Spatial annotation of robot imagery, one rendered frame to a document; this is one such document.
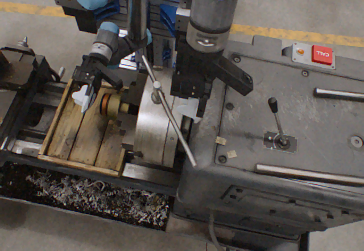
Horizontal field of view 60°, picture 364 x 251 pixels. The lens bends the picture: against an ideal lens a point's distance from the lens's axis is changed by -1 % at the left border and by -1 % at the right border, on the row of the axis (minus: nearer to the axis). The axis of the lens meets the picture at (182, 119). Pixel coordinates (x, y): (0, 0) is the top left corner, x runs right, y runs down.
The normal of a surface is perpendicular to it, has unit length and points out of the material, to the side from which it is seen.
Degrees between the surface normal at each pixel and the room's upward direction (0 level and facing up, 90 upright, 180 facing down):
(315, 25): 0
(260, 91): 0
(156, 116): 28
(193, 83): 72
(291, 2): 0
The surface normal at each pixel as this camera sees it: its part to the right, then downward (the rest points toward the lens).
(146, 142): -0.13, 0.51
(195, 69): -0.16, 0.71
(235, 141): 0.07, -0.43
